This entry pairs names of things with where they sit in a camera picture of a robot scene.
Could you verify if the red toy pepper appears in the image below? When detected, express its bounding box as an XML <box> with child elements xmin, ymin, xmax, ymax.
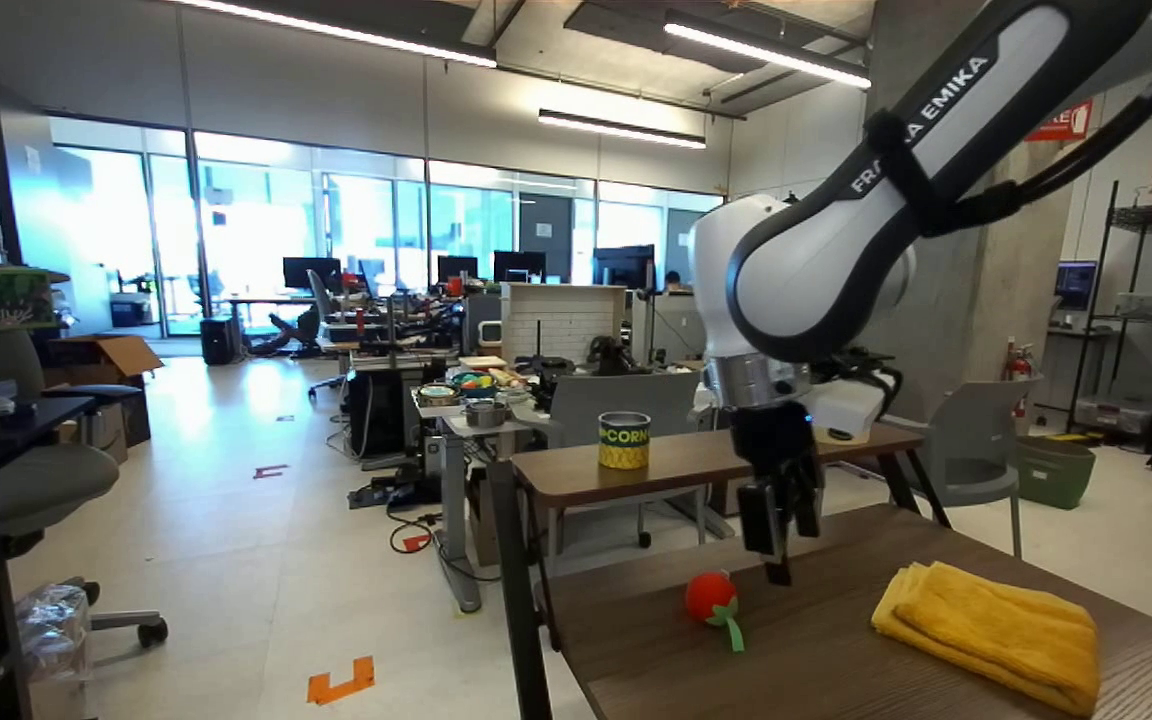
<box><xmin>675</xmin><ymin>568</ymin><xmax>754</xmax><ymax>656</ymax></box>

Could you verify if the white partition board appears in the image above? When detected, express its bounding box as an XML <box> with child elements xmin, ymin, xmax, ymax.
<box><xmin>498</xmin><ymin>280</ymin><xmax>635</xmax><ymax>373</ymax></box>

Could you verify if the red fire extinguisher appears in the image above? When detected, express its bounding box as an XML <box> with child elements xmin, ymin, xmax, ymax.
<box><xmin>1001</xmin><ymin>336</ymin><xmax>1038</xmax><ymax>386</ymax></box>

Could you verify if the grey office chair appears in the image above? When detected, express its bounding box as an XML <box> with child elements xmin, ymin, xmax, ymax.
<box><xmin>0</xmin><ymin>330</ymin><xmax>172</xmax><ymax>656</ymax></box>

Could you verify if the clear plastic bottle pack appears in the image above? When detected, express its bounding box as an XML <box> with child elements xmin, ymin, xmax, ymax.
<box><xmin>11</xmin><ymin>581</ymin><xmax>93</xmax><ymax>720</ymax></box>

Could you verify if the long ceiling light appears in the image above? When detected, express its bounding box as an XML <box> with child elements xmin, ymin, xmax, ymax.
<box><xmin>534</xmin><ymin>107</ymin><xmax>714</xmax><ymax>153</ymax></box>
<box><xmin>172</xmin><ymin>0</ymin><xmax>502</xmax><ymax>72</ymax></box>
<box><xmin>660</xmin><ymin>14</ymin><xmax>874</xmax><ymax>90</ymax></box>

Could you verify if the yellow green labelled tub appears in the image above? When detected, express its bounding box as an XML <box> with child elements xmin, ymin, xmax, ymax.
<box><xmin>592</xmin><ymin>409</ymin><xmax>657</xmax><ymax>472</ymax></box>

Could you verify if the grey partition panel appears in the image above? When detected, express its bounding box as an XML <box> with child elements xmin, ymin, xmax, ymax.
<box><xmin>545</xmin><ymin>367</ymin><xmax>703</xmax><ymax>453</ymax></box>

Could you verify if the grey plastic chair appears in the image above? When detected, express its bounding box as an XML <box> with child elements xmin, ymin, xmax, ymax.
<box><xmin>922</xmin><ymin>380</ymin><xmax>1048</xmax><ymax>555</ymax></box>

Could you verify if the yellow terry towel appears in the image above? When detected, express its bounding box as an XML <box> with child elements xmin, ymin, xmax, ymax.
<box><xmin>868</xmin><ymin>555</ymin><xmax>1105</xmax><ymax>720</ymax></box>

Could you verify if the cluttered grey desk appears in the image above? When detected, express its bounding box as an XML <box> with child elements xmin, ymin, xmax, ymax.
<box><xmin>410</xmin><ymin>352</ymin><xmax>557</xmax><ymax>615</ymax></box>

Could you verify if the cardboard box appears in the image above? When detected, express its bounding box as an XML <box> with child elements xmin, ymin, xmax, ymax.
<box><xmin>49</xmin><ymin>330</ymin><xmax>169</xmax><ymax>453</ymax></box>

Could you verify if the green basket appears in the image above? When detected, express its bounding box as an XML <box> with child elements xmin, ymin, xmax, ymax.
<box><xmin>1012</xmin><ymin>431</ymin><xmax>1097</xmax><ymax>513</ymax></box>

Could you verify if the orange floor cable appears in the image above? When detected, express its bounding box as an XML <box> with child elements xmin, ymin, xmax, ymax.
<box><xmin>384</xmin><ymin>516</ymin><xmax>440</xmax><ymax>555</ymax></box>

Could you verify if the long wooden side table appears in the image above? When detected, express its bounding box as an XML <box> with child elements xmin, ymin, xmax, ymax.
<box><xmin>502</xmin><ymin>415</ymin><xmax>932</xmax><ymax>551</ymax></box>

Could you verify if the red fire sign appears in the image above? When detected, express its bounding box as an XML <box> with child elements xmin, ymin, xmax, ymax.
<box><xmin>1029</xmin><ymin>98</ymin><xmax>1097</xmax><ymax>145</ymax></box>

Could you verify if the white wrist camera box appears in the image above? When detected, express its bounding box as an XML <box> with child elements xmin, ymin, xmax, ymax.
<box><xmin>810</xmin><ymin>374</ymin><xmax>894</xmax><ymax>444</ymax></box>

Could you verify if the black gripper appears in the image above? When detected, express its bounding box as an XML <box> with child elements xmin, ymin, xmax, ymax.
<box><xmin>729</xmin><ymin>399</ymin><xmax>823</xmax><ymax>586</ymax></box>

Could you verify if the black slanted table leg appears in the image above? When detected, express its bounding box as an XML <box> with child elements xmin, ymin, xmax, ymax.
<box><xmin>874</xmin><ymin>444</ymin><xmax>958</xmax><ymax>532</ymax></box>

